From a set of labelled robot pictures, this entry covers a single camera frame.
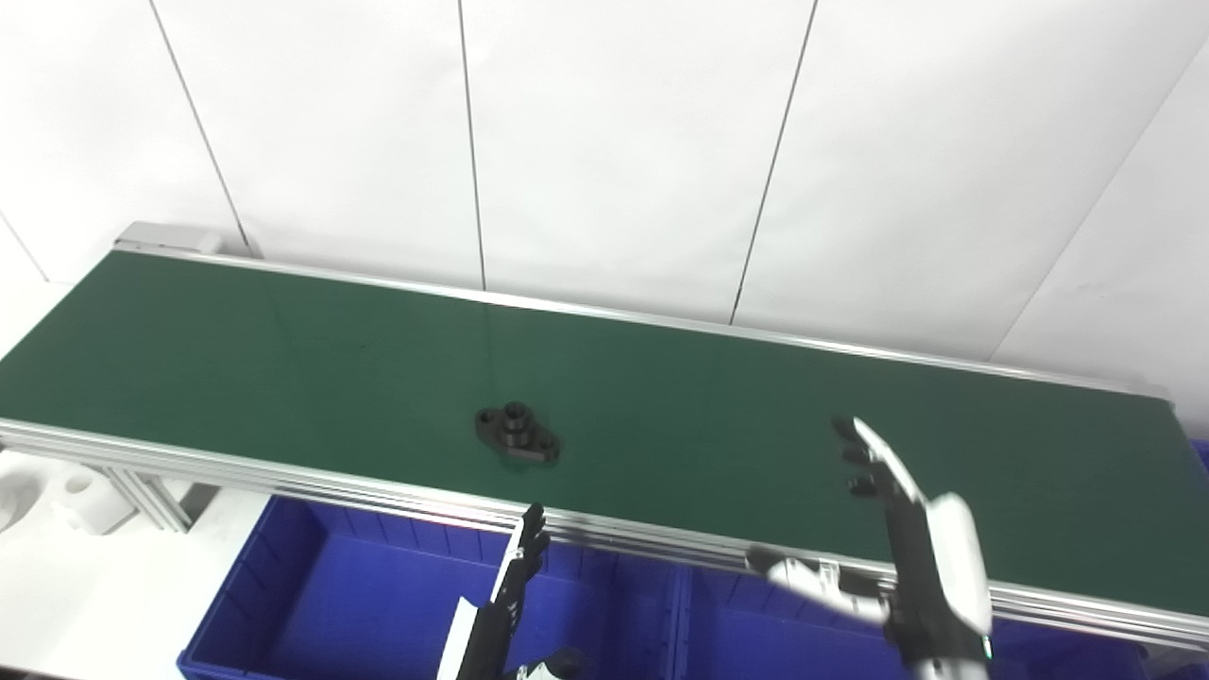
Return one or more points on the grey conveyor end cover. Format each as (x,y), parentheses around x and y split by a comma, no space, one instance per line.
(170,238)

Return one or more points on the black flange part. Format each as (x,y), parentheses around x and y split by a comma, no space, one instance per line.
(518,434)

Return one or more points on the white foam packing block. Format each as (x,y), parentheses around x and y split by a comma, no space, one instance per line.
(85,505)

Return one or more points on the green conveyor belt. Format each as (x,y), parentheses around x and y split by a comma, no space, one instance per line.
(283,368)
(283,477)

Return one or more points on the aluminium conveyor leg strut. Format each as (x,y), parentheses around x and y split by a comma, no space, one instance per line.
(151,496)

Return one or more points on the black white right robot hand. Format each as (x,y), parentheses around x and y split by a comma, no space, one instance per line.
(935,586)

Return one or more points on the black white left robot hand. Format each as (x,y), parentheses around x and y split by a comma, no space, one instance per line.
(491,633)

